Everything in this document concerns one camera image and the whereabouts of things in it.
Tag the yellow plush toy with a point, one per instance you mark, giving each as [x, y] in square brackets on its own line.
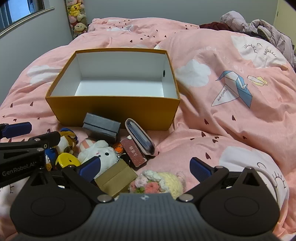
[75, 9]

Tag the pink card wallet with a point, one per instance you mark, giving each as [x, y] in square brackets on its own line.
[138, 134]

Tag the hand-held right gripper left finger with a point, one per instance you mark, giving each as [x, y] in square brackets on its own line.
[89, 168]

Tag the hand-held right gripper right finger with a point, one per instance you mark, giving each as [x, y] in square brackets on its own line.
[199, 167]

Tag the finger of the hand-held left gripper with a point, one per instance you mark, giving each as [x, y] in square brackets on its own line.
[20, 129]
[46, 139]

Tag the window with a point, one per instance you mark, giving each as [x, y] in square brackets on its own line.
[16, 14]

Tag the grey small box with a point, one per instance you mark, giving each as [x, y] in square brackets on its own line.
[101, 126]

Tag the crochet flower bouquet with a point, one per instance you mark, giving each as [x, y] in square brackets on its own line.
[157, 183]

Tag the brown dog plush blue outfit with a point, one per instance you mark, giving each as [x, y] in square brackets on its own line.
[66, 141]

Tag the dark red cloth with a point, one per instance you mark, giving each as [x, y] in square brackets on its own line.
[212, 26]

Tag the pink printed duvet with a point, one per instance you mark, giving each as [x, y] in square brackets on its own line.
[219, 120]

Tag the khaki cardboard box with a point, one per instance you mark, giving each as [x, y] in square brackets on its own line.
[115, 178]

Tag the beige plush toy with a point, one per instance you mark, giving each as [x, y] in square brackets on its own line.
[79, 28]

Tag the yellow round toy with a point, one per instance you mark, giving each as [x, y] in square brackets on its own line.
[66, 160]

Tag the orange cardboard box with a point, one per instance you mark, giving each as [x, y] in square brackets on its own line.
[111, 111]

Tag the lavender puffer jacket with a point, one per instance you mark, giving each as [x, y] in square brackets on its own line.
[261, 27]

